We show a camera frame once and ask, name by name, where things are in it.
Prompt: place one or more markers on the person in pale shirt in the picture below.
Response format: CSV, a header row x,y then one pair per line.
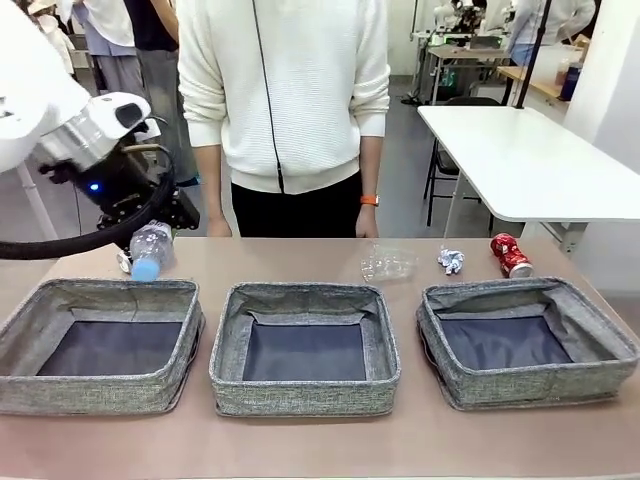
x,y
560,20

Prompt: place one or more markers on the person's right forearm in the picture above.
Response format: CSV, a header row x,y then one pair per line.
x,y
212,180

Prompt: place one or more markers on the person's left forearm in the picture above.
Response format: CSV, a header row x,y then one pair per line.
x,y
370,165

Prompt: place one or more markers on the clear plastic water bottle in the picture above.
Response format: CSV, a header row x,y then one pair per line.
x,y
150,250

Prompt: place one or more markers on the robot on workbench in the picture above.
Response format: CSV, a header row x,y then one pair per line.
x,y
465,15

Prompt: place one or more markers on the blue bottle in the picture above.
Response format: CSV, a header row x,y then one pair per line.
x,y
571,82

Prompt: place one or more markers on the black folding chair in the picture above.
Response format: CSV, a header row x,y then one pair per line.
x,y
440,167

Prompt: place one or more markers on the crushed dark blue can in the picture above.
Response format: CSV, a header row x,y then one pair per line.
x,y
123,262

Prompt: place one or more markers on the crushed red soda can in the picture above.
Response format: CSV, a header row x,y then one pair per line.
x,y
510,255

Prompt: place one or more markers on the white paper ball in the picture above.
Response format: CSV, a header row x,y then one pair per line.
x,y
451,260

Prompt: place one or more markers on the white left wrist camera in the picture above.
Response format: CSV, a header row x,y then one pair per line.
x,y
152,127

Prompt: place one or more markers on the crushed clear plastic cup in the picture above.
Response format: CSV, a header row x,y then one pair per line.
x,y
390,265

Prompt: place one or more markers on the metal frame workbench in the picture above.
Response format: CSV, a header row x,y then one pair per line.
x,y
470,51

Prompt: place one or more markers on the grey fabric basket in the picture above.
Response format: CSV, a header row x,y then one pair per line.
x,y
100,395
525,387
300,395

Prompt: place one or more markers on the orange wristwatch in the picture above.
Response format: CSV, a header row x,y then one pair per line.
x,y
369,200

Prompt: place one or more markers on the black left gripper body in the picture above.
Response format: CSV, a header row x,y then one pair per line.
x,y
120,175

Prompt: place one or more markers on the person in light blue shirt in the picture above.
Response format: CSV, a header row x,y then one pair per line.
x,y
110,30

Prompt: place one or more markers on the person in white sweater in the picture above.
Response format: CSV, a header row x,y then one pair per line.
x,y
310,100

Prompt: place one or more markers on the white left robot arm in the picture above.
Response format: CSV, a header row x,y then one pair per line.
x,y
30,90

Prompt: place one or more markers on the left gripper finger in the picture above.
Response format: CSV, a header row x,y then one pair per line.
x,y
182,212
122,210

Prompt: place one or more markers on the person's right hand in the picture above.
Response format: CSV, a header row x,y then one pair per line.
x,y
220,229

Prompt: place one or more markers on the wooden table with bottles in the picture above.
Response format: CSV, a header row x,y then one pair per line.
x,y
545,85

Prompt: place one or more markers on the black pole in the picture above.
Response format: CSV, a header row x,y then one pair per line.
x,y
532,60

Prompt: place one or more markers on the person in grey trousers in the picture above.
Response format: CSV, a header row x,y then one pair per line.
x,y
160,85

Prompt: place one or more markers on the white table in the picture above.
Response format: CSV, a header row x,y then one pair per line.
x,y
525,160

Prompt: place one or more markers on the orange drink bottle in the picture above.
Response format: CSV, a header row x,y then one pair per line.
x,y
561,75

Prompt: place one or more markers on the person's left hand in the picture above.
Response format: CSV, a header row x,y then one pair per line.
x,y
366,222

